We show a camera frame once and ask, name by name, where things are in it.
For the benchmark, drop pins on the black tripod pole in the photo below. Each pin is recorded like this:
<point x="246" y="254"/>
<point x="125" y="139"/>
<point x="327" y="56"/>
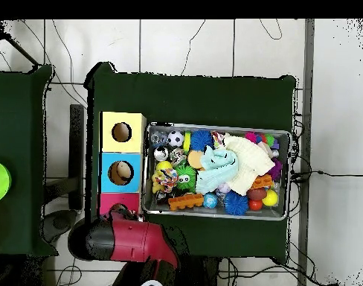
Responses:
<point x="20" y="49"/>

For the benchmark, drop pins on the black and white soccer ball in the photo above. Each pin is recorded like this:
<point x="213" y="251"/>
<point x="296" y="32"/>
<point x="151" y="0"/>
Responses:
<point x="175" y="138"/>

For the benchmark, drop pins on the green spiky ball with eyes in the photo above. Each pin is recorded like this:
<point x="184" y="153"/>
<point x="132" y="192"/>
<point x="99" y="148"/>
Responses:
<point x="186" y="178"/>

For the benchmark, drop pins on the light teal cloth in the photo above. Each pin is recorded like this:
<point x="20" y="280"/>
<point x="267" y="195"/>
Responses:
<point x="217" y="171"/>

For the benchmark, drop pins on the cream knitted cloth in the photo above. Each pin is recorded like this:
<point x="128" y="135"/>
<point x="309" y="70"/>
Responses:
<point x="253" y="161"/>

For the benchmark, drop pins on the blue spiky rubber ball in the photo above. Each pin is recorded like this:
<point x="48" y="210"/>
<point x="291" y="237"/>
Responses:
<point x="235" y="203"/>
<point x="201" y="140"/>

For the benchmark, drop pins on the grey round stand base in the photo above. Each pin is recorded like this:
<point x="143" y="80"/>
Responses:
<point x="61" y="223"/>

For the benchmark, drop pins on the grey metal rail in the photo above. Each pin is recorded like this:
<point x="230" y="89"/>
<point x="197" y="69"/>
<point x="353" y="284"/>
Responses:
<point x="308" y="89"/>

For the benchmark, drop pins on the white polka dot cloth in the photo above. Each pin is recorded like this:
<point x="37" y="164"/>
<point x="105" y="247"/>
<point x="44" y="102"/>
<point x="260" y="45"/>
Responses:
<point x="167" y="178"/>

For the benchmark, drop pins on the yellow plush toy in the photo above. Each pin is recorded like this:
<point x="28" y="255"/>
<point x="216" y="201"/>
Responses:
<point x="155" y="186"/>

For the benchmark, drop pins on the dark green side table cloth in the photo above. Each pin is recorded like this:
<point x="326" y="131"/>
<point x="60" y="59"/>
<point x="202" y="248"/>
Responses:
<point x="18" y="119"/>

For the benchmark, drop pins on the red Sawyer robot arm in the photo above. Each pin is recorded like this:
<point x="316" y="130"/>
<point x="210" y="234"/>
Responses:
<point x="134" y="241"/>

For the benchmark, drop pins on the orange toy building brick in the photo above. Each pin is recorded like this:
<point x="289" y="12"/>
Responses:
<point x="186" y="202"/>

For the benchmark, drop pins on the wooden box with three holes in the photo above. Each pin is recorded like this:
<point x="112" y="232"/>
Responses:
<point x="134" y="143"/>

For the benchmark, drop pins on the beige round toy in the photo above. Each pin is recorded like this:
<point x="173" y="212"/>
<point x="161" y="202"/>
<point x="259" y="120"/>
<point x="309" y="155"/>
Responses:
<point x="123" y="170"/>

